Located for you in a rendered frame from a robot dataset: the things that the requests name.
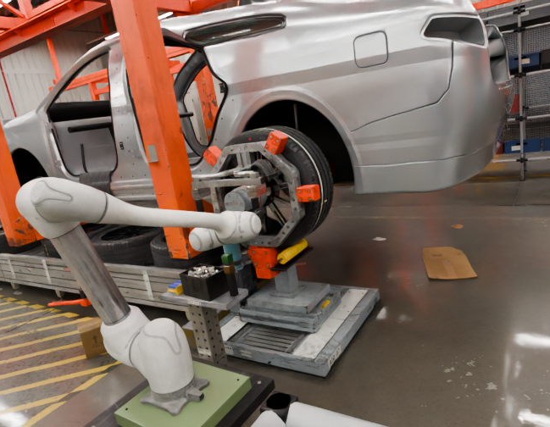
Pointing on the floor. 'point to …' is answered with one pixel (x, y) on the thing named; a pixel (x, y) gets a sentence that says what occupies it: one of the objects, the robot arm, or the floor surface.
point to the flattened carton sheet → (447, 263)
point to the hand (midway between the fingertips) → (256, 211)
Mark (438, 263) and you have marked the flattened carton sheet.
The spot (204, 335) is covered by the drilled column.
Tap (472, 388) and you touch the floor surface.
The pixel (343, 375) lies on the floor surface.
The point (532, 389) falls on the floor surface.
